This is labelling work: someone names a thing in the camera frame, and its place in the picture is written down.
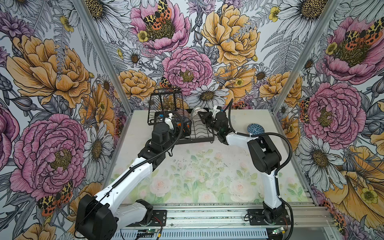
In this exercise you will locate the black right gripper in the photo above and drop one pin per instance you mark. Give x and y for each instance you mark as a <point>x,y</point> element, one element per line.
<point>206,115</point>

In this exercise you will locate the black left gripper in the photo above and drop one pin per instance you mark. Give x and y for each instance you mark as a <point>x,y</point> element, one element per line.
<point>187,131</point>

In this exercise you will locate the red patterned ceramic bowl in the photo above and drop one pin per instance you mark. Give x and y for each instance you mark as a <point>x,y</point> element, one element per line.
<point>183,113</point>

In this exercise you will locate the white brown lattice bowl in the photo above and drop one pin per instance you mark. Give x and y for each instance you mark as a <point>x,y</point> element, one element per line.
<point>195,113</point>

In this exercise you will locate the dark blue patterned bowl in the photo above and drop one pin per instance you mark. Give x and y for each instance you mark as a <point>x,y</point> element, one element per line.
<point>255,129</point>

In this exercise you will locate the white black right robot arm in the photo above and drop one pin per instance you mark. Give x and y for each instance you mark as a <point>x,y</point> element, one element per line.
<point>266,159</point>

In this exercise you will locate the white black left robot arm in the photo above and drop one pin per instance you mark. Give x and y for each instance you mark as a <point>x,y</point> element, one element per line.
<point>100,216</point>

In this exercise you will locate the green circuit board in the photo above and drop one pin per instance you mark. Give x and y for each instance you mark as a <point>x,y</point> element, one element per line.
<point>148,231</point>

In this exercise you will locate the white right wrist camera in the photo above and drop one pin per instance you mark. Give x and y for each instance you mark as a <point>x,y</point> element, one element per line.
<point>216,110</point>

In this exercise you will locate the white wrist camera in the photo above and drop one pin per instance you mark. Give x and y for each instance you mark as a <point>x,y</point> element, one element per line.
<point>216,110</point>
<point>169,121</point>

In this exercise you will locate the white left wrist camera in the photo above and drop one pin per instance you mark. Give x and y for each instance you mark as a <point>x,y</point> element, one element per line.
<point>169,121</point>

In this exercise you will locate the black wire dish rack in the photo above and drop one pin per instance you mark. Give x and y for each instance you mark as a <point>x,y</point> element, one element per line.
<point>164,101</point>

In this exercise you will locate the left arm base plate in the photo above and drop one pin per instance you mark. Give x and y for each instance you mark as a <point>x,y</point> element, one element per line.
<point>159,218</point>

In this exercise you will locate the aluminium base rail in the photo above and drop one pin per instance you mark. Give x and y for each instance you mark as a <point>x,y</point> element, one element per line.
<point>226,222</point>

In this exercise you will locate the right aluminium corner post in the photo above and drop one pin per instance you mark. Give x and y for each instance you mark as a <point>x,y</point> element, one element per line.
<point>313,38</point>

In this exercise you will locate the aluminium corner post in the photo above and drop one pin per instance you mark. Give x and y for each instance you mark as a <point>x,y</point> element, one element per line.
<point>94,36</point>
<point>313,38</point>

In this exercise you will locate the left aluminium corner post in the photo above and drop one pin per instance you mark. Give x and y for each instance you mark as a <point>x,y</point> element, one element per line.
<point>94,36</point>

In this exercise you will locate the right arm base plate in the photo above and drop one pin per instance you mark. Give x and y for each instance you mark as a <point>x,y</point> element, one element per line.
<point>256,217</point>

